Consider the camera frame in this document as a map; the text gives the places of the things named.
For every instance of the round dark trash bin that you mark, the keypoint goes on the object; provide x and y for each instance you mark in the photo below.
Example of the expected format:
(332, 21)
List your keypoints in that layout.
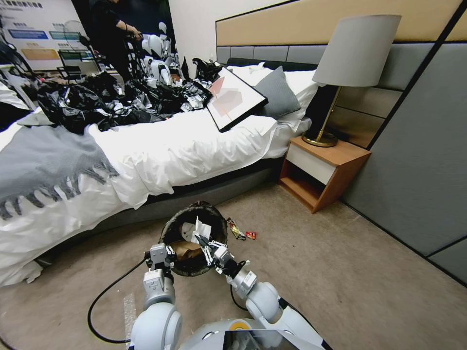
(182, 218)

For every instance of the white tissue paper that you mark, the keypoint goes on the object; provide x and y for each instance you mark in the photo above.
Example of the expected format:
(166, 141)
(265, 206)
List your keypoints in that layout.
(201, 229)

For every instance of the white robot front shell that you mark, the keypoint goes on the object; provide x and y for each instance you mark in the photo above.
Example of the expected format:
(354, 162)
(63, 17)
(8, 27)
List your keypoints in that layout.
(219, 335)

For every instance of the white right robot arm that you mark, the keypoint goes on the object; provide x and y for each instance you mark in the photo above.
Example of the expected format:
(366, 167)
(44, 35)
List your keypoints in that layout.
(261, 295)

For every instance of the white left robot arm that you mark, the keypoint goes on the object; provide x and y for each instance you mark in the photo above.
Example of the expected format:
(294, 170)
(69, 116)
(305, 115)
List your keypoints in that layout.
(157, 321)

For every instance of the person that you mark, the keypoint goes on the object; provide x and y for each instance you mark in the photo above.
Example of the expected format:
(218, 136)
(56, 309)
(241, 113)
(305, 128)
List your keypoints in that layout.
(109, 36)

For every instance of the beige and grey headboard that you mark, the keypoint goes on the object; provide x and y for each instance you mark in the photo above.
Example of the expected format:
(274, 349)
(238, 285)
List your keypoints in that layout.
(292, 22)

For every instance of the black framed picture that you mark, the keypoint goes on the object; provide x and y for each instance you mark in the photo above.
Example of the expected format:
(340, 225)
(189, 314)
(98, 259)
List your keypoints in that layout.
(233, 98)

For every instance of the grey shade brass lamp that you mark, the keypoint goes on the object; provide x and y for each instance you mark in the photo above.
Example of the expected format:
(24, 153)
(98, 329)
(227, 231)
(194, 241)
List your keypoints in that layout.
(357, 51)

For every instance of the black folding chair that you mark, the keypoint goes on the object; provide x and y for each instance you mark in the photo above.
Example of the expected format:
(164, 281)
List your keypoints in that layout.
(71, 63)

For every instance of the colourful snack wrapper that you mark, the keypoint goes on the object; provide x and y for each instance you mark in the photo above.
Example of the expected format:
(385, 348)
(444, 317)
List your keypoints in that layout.
(235, 229)

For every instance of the white duvet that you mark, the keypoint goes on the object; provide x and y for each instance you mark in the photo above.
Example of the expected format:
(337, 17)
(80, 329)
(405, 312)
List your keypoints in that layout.
(182, 146)

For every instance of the grey pillow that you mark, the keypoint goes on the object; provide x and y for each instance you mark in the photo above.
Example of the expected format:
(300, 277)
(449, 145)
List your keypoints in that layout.
(277, 91)

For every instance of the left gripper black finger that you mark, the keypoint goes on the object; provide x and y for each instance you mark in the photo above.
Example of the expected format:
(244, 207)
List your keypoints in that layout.
(147, 255)
(170, 254)

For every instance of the printed poster board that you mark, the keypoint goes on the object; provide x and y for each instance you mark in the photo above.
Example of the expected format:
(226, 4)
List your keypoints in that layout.
(33, 36)

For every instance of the black standing fan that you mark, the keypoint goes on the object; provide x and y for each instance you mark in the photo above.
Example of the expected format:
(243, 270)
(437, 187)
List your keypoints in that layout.
(73, 31)

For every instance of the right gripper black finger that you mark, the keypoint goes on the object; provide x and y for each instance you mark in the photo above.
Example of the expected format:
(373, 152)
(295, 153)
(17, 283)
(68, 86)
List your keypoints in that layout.
(217, 245)
(205, 249)

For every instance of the small white paper scrap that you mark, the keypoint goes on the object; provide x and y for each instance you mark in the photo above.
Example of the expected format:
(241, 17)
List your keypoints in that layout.
(186, 232)

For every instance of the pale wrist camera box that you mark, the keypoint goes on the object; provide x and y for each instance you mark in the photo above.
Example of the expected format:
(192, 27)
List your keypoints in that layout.
(159, 256)
(222, 257)

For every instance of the pile of black garbage bags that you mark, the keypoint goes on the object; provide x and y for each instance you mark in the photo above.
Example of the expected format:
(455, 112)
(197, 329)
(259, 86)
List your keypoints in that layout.
(91, 98)

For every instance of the crumpled brown paper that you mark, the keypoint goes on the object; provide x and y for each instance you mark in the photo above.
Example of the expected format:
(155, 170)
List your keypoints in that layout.
(186, 250)

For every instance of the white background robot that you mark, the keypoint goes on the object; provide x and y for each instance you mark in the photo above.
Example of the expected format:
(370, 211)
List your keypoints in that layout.
(155, 42)

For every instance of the white pillow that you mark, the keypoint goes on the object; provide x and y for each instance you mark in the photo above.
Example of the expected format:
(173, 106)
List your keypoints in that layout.
(304, 82)

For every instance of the wooden nightstand white drawer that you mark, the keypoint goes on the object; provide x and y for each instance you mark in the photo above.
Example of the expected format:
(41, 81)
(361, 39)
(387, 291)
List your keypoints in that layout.
(328, 160)

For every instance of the grey fringed throw blanket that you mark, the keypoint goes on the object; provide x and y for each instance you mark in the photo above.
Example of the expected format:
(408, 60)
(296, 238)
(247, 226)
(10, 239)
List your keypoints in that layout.
(43, 156)

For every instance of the small red wrapper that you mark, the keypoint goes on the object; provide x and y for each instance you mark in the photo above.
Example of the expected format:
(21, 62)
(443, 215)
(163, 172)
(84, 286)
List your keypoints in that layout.
(251, 236)

